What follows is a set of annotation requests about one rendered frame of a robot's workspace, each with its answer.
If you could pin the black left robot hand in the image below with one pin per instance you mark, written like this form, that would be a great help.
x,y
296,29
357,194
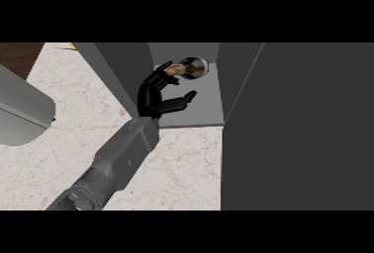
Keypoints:
x,y
150,99

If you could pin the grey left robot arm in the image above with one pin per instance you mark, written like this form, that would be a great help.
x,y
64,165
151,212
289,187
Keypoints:
x,y
128,148

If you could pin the dark grey cabinet door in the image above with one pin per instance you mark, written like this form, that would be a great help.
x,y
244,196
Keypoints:
x,y
302,131

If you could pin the small yellow object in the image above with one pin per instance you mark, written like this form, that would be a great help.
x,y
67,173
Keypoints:
x,y
73,46

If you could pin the pale grey rounded appliance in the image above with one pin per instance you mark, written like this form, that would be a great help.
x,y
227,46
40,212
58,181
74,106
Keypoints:
x,y
23,112

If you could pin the dark brown wooden panel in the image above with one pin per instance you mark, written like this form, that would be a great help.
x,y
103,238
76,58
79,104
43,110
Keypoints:
x,y
17,56

